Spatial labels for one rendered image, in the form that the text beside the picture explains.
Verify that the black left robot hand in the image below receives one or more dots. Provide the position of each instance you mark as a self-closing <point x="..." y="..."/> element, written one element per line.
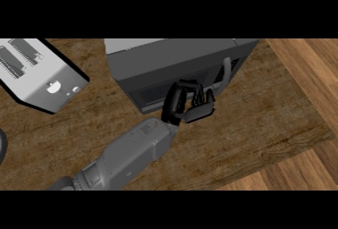
<point x="198" y="112"/>

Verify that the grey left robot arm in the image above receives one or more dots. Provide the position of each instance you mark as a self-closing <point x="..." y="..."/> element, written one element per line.
<point x="131" y="149"/>

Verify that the dark grey microwave door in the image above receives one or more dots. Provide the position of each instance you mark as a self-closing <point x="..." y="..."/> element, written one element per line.
<point x="152" y="94"/>

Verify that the dark grey microwave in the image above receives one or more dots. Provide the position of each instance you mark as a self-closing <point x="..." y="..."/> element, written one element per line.
<point x="176" y="56"/>

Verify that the silver toaster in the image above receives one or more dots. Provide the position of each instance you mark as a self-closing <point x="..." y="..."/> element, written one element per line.
<point x="40" y="77"/>

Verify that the dark grey curved object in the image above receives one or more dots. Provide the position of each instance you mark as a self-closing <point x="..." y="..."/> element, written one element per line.
<point x="2" y="147"/>

